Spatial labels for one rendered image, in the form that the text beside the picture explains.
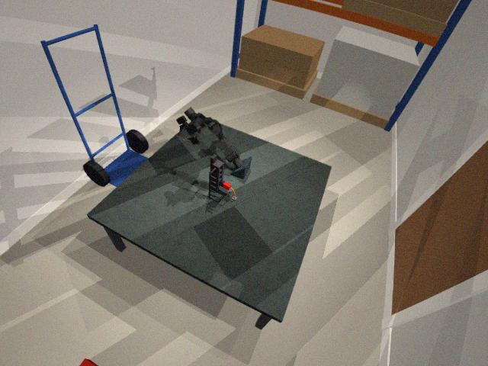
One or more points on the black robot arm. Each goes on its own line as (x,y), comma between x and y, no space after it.
(230,154)

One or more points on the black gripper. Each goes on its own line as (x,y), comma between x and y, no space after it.
(185,126)

